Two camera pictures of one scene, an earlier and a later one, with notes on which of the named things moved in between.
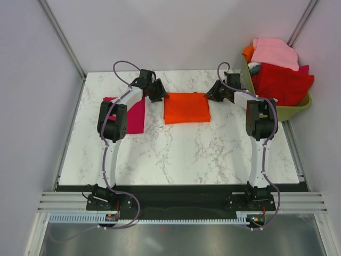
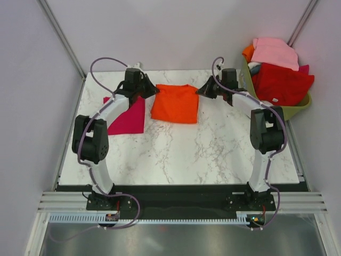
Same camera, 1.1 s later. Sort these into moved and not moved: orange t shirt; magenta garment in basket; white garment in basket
Moved: orange t shirt
Not moved: magenta garment in basket; white garment in basket
